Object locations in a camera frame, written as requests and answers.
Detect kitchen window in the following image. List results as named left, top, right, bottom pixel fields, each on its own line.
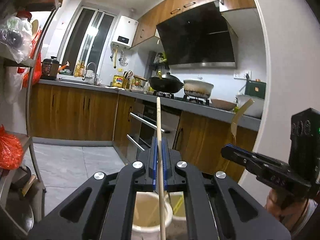
left=60, top=5, right=118, bottom=77

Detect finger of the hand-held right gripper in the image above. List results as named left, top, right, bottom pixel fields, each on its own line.
left=221, top=147, right=263, bottom=178
left=224, top=144, right=290, bottom=170

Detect metal pot lid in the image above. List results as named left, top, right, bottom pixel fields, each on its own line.
left=5, top=192, right=34, bottom=235

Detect white bowl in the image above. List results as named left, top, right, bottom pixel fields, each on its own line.
left=236, top=94, right=265, bottom=118

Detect metal sink faucet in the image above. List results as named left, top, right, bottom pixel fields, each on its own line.
left=84, top=62, right=98, bottom=85

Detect black spice rack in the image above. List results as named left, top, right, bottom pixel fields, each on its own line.
left=149, top=51, right=170, bottom=74

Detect wooden wall cabinets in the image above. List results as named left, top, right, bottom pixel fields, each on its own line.
left=131, top=0, right=257, bottom=48

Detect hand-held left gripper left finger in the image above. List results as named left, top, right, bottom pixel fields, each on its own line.
left=27, top=136, right=158, bottom=240

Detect clear plastic bag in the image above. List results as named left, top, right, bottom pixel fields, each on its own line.
left=0, top=15, right=33, bottom=63

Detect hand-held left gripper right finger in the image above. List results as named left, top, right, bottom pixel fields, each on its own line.
left=161, top=137, right=292, bottom=240

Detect yellow cooking oil bottle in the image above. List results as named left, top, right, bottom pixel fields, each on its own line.
left=113, top=74, right=124, bottom=88

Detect metal shelf rack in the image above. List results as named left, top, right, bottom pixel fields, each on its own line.
left=0, top=0, right=62, bottom=230

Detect knife block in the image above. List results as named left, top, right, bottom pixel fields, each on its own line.
left=124, top=70, right=134, bottom=89

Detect crumpled orange plastic bag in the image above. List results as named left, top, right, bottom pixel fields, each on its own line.
left=0, top=124, right=24, bottom=170

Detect dark green box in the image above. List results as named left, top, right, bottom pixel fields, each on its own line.
left=245, top=80, right=267, bottom=99

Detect built-in oven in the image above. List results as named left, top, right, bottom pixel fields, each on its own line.
left=126, top=99, right=182, bottom=165

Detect black range hood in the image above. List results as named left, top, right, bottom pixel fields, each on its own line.
left=156, top=1, right=238, bottom=68

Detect wooden handle tool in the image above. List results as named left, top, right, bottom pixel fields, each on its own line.
left=21, top=174, right=37, bottom=197

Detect white ceramic utensil holder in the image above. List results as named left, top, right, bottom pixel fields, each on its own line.
left=130, top=192, right=187, bottom=240

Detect wooden base cabinet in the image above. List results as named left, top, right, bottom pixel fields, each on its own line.
left=27, top=84, right=119, bottom=142
left=172, top=111, right=258, bottom=183

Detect white cooking pot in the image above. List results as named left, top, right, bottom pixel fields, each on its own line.
left=183, top=79, right=215, bottom=98

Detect white plastic bag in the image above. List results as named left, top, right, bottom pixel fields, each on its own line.
left=5, top=66, right=24, bottom=104

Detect black wok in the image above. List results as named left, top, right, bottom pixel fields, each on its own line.
left=148, top=72, right=184, bottom=93

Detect dark red rice cooker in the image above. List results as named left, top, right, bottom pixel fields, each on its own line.
left=41, top=56, right=62, bottom=81

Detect person's right hand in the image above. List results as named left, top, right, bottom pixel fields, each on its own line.
left=265, top=189, right=304, bottom=224

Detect brown shallow bowl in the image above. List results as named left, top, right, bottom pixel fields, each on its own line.
left=211, top=99, right=237, bottom=111

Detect grey countertop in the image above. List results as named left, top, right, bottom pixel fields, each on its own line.
left=37, top=79, right=262, bottom=132

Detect white water heater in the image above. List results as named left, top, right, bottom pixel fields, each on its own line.
left=111, top=15, right=139, bottom=49

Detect hanging orange plastic bag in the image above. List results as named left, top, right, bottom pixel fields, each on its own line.
left=22, top=29, right=43, bottom=88

